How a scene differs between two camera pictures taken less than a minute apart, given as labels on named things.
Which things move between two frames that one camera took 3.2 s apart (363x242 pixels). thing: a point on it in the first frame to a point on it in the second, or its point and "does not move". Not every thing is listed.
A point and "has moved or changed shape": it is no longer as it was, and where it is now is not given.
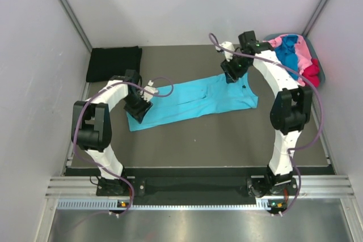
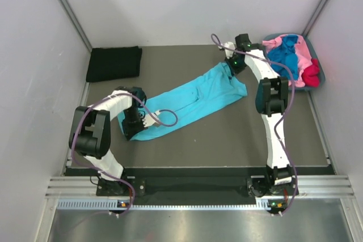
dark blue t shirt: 286,50 does not move
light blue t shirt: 196,99 has moved or changed shape
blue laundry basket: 322,76 does not move
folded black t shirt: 105,63 does not move
